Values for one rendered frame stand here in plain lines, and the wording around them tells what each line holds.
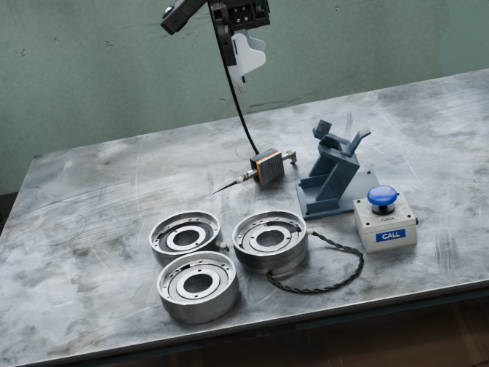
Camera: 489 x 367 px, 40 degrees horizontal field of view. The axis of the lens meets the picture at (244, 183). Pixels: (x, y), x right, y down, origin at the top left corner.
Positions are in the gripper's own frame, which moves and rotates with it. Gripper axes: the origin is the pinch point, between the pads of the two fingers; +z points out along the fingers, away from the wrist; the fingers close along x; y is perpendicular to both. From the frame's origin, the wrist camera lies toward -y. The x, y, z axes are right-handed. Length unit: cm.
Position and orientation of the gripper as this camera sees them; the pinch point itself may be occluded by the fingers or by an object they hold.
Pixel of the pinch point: (237, 80)
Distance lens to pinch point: 106.6
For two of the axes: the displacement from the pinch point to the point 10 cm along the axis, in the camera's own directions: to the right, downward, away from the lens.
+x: 0.3, -4.8, 8.8
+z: 2.2, 8.6, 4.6
